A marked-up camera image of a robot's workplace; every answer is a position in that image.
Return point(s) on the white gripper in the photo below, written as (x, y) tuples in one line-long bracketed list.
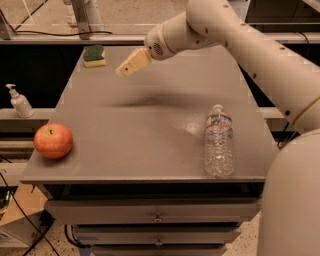
[(155, 43)]

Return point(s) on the green and yellow sponge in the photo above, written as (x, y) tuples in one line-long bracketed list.
[(94, 56)]

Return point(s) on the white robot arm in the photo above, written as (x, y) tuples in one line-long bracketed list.
[(290, 215)]

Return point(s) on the red apple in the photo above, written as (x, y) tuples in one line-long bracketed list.
[(53, 140)]

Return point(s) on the grey drawer cabinet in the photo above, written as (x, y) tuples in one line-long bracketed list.
[(141, 137)]

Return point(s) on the clear plastic water bottle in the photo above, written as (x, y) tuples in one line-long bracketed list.
[(218, 143)]

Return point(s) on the white pump soap dispenser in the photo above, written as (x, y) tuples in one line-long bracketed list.
[(20, 102)]

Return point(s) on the top grey drawer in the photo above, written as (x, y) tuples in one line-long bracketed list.
[(151, 211)]

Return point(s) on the grey drawer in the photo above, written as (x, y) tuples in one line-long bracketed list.
[(151, 211), (165, 250), (157, 235)]

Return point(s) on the middle grey drawer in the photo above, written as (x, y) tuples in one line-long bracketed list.
[(157, 235)]

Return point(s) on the bottom grey drawer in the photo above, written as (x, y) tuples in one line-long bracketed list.
[(165, 250)]

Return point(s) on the cardboard box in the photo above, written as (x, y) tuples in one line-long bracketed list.
[(18, 226)]

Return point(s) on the left metal bracket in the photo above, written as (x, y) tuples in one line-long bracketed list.
[(81, 19)]

